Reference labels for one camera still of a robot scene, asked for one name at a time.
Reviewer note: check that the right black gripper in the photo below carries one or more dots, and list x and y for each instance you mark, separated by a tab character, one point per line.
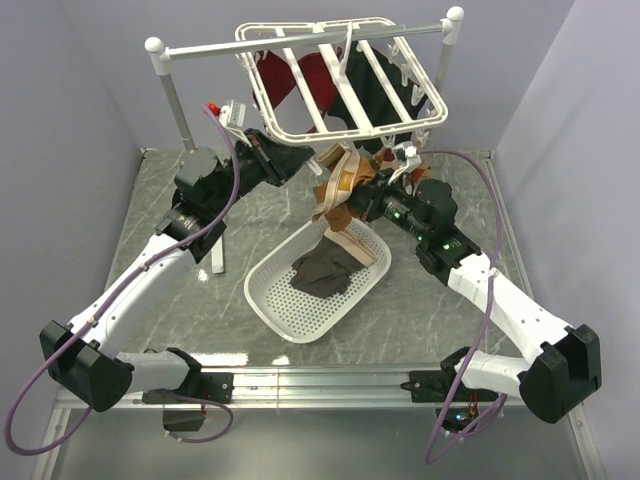
362	199

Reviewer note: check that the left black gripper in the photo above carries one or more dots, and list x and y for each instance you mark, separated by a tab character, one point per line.
279	162

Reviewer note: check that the orange-brown underwear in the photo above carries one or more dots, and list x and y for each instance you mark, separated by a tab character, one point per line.
348	170

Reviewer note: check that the white clip hanger frame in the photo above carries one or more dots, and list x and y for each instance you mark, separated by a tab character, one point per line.
422	54

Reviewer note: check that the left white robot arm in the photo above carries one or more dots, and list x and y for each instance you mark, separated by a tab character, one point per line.
87	355

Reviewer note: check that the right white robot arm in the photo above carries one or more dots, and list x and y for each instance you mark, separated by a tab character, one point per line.
559	365

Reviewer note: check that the grey beige-banded underwear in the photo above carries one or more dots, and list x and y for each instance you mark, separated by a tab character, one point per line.
326	270

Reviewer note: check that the black garment on hanger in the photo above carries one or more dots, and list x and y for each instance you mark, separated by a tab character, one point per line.
373	98

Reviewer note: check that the red bra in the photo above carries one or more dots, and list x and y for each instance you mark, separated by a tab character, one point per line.
279	81

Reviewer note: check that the white perforated laundry basket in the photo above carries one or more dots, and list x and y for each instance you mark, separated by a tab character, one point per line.
299	317

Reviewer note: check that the silver drying rack stand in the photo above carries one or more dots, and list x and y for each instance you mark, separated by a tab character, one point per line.
162	56

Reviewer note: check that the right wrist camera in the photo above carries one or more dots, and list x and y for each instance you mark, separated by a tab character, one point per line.
408	158

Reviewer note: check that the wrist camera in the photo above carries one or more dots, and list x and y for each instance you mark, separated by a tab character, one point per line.
231	114
408	158

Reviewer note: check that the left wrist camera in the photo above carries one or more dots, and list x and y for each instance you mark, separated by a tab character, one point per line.
231	114

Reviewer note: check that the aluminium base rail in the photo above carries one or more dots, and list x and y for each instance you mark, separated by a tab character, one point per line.
339	387

